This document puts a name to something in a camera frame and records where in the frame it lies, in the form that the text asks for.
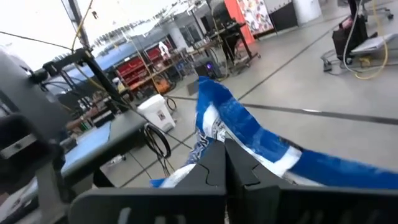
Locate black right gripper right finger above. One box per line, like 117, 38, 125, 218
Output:
224, 138, 398, 224

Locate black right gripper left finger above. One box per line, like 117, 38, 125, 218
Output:
68, 140, 227, 224

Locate blue Maruchan ramen packet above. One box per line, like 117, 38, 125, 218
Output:
150, 76, 398, 190

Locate blue desk mat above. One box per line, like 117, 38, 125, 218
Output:
61, 121, 113, 175

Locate white waste bin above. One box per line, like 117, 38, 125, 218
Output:
136, 94, 177, 133

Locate black desk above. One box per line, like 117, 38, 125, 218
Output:
60, 110, 147, 188

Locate black metal stand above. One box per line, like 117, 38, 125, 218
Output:
42, 47, 132, 113

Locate black computer tower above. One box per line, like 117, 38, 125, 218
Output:
193, 57, 224, 80

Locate red storage shelving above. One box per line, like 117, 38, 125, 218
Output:
115, 45, 175, 91

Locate black work table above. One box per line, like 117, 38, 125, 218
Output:
208, 18, 261, 68

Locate black bag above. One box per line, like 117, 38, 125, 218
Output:
331, 14, 369, 62

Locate partition panel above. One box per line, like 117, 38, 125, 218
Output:
264, 0, 300, 32

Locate orange banner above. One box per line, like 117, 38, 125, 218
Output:
223, 0, 256, 45

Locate colourful poster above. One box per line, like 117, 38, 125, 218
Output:
236, 0, 275, 35

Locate white column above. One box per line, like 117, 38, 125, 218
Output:
292, 0, 323, 26

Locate black floor cable loops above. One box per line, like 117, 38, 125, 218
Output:
142, 123, 173, 177

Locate yellow floor cable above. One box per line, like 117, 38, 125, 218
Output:
353, 0, 390, 80

